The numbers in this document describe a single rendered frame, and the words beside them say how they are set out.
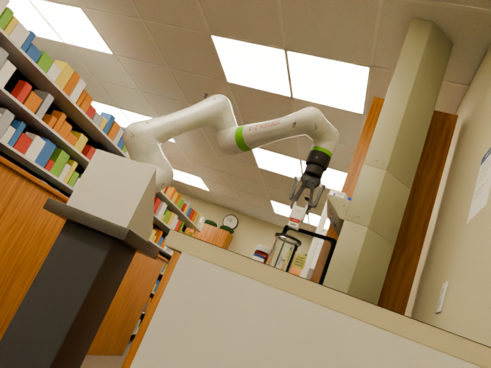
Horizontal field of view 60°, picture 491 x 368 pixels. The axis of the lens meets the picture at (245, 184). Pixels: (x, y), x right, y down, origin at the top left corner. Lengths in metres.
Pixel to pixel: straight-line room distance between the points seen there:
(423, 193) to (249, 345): 1.79
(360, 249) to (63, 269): 1.23
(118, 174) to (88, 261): 0.32
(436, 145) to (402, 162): 0.47
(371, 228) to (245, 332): 1.24
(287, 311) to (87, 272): 0.80
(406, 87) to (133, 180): 1.48
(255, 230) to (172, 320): 6.99
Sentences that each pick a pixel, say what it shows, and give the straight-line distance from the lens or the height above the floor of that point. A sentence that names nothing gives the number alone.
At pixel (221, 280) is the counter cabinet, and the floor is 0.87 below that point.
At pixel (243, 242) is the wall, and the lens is 7.87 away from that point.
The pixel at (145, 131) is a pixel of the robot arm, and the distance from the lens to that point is 1.71.
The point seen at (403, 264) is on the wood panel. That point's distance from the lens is 2.38.
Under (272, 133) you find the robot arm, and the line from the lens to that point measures 1.77.
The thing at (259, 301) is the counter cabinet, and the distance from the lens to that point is 0.90.
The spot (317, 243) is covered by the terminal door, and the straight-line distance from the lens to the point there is 2.32.
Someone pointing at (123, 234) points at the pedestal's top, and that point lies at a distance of 1.40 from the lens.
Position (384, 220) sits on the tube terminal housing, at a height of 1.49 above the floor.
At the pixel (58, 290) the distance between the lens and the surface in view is 1.53.
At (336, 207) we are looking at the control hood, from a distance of 2.04.
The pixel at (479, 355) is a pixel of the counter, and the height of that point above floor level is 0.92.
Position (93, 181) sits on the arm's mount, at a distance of 1.61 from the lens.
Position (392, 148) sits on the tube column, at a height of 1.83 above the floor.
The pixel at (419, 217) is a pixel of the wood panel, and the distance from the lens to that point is 2.46.
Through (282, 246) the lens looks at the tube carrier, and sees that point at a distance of 1.60.
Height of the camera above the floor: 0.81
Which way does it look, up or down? 17 degrees up
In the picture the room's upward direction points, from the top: 23 degrees clockwise
